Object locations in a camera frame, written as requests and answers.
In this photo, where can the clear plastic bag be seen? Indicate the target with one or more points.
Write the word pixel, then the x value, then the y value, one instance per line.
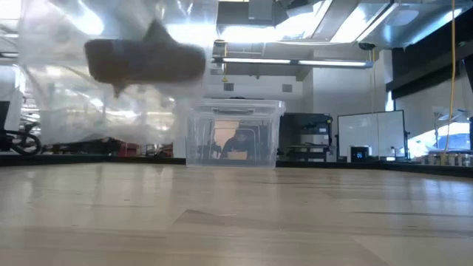
pixel 74 111

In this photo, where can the black wheel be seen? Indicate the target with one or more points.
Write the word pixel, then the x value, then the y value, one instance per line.
pixel 26 142

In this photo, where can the clear plastic storage box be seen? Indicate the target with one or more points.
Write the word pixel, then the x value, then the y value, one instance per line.
pixel 199 147

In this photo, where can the person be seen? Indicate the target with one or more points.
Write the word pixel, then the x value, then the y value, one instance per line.
pixel 238 146

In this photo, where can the long ceiling light bar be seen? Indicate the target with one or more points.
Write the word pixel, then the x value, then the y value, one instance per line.
pixel 295 62

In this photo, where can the black ceiling security camera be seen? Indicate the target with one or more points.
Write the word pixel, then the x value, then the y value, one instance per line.
pixel 366 46

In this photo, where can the black device with blue display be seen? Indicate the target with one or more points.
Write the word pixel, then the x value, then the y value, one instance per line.
pixel 358 154

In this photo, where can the black cabinet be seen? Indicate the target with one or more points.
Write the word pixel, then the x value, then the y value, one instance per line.
pixel 310 125

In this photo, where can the tan elastic bandage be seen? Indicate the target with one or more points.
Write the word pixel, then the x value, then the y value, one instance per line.
pixel 148 59

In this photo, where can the white whiteboard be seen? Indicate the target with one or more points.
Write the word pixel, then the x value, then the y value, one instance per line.
pixel 369 129

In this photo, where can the red parts shelf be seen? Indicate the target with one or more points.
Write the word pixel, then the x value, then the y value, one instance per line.
pixel 127 149

